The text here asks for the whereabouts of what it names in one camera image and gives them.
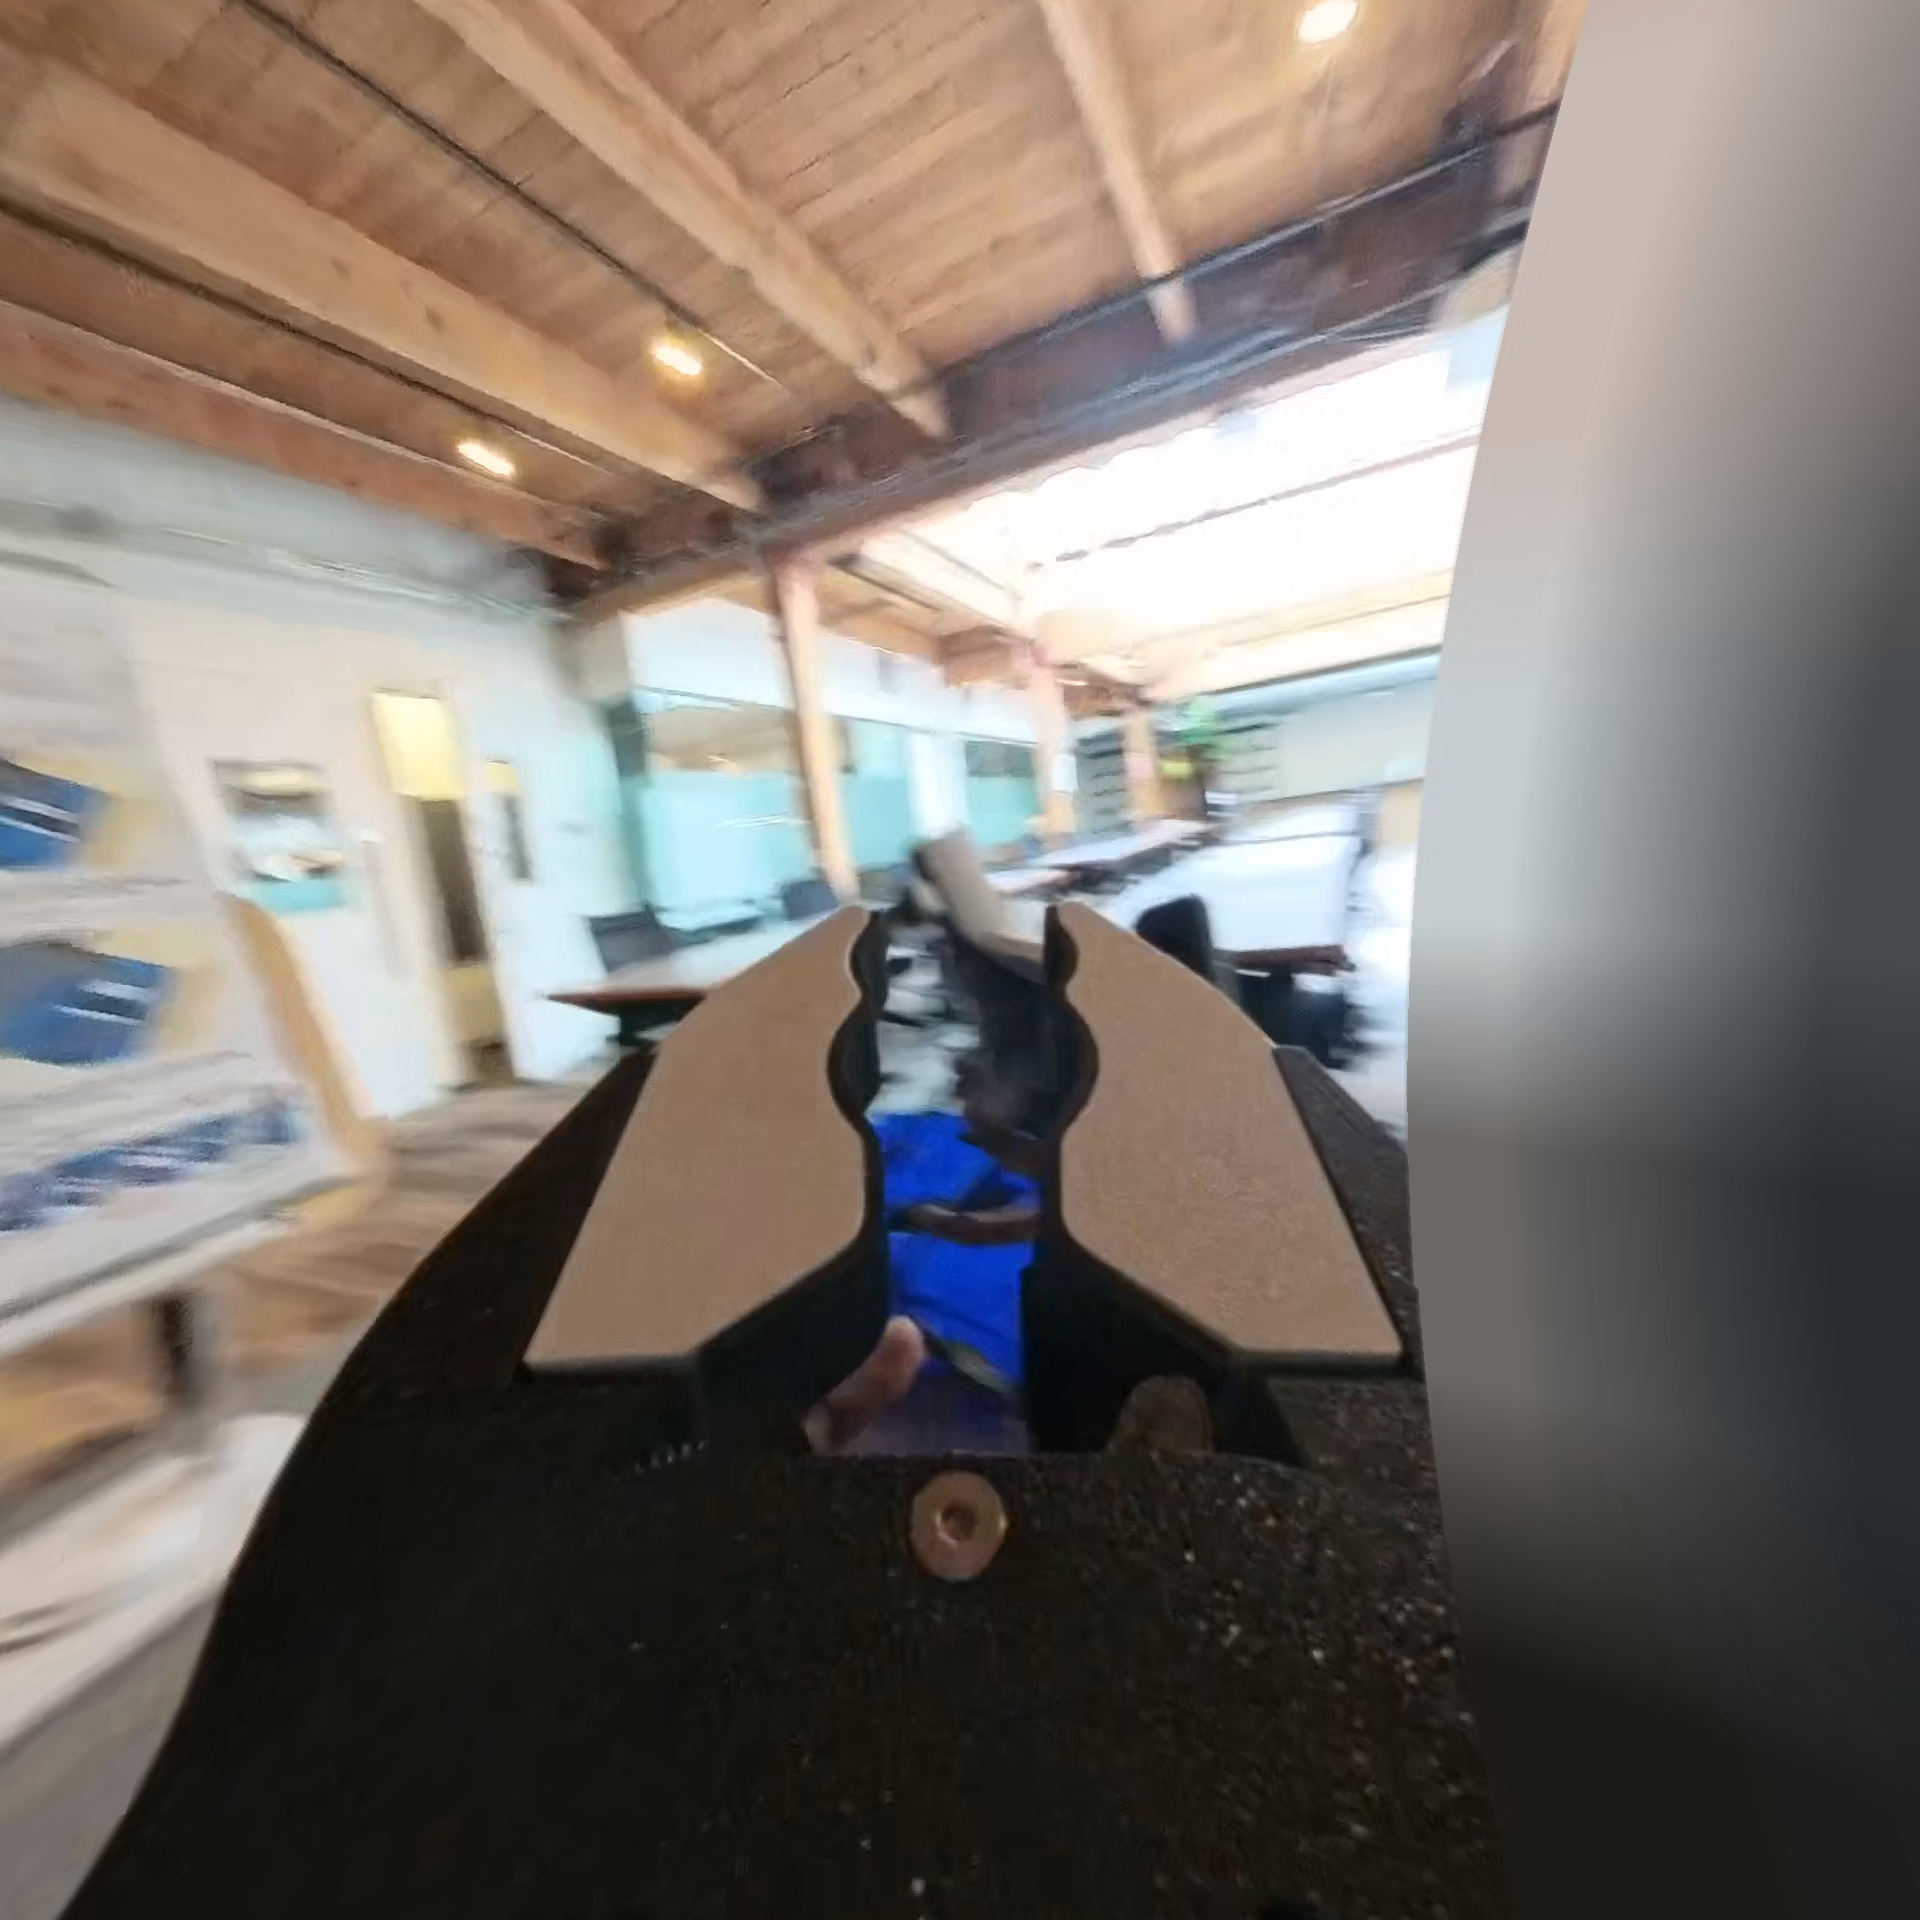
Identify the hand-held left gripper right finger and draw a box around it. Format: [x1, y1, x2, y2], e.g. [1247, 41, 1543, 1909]
[1031, 899, 1408, 1382]

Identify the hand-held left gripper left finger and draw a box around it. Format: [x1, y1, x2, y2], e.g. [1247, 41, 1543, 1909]
[527, 910, 896, 1384]

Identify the blue plastic bin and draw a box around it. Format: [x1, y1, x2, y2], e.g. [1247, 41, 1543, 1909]
[868, 1109, 1049, 1405]

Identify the black office chair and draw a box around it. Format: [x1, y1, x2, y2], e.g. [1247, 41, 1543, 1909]
[1136, 889, 1368, 1070]

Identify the wooden office desk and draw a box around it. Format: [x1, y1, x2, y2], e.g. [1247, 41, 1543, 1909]
[546, 936, 848, 1057]
[1177, 833, 1376, 984]

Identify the wooden support column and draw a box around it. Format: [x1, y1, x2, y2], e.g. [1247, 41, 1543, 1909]
[768, 553, 866, 906]

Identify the printed paper sheet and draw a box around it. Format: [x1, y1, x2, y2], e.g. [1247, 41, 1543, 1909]
[0, 563, 338, 1328]

